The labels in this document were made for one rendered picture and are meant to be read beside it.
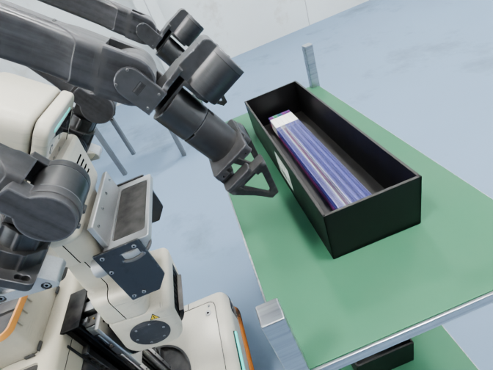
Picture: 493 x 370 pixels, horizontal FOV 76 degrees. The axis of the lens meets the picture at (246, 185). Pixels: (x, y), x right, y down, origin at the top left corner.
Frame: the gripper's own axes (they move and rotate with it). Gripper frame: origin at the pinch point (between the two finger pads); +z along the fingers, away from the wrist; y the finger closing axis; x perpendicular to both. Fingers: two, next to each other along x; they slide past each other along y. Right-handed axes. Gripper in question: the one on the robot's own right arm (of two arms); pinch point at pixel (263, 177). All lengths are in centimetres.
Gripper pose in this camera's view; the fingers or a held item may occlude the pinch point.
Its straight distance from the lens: 51.9
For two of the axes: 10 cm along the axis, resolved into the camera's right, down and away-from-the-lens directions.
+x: -6.8, 6.9, 2.5
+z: 6.9, 5.0, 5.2
